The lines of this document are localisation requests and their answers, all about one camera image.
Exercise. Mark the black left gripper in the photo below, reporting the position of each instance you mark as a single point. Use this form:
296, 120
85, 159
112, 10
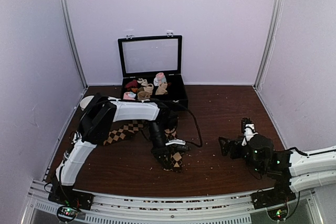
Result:
159, 152

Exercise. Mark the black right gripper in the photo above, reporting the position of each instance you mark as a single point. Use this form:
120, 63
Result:
235, 144

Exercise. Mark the brown tan argyle sock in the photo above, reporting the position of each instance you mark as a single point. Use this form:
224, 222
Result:
125, 132
175, 153

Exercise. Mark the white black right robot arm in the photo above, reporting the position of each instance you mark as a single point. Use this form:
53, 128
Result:
293, 170

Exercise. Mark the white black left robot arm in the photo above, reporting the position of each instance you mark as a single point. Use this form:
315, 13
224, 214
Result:
106, 120

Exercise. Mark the tan rolled sock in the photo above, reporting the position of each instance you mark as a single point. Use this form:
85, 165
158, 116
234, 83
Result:
143, 95

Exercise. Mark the beige rolled sock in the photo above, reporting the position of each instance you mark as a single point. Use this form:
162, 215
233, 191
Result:
162, 89

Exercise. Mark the cream rolled sock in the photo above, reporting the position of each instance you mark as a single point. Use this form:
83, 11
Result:
145, 86

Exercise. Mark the dark red rolled sock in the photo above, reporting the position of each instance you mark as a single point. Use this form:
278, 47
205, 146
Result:
132, 84

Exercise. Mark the pink teal white rolled sock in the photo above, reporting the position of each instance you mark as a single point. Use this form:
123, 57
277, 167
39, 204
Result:
159, 79

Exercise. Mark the black box with glass lid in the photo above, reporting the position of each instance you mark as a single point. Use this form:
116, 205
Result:
144, 57

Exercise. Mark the white bowl left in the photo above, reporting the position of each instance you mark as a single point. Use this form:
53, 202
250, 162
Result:
87, 102

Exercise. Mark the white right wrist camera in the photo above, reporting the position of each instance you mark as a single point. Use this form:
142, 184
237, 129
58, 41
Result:
249, 132

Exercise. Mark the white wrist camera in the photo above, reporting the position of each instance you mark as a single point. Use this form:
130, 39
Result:
175, 142
249, 132

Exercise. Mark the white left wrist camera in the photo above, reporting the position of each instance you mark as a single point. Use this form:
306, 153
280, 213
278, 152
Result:
175, 142

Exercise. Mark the aluminium front rail frame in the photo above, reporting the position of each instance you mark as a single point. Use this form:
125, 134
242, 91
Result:
109, 208

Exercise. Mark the aluminium right corner post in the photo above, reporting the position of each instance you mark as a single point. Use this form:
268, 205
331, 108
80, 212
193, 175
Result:
270, 40

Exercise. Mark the aluminium corner post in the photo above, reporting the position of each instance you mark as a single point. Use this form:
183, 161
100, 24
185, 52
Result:
72, 43
270, 40

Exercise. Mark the aluminium left corner post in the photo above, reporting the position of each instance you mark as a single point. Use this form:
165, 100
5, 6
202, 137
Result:
72, 43

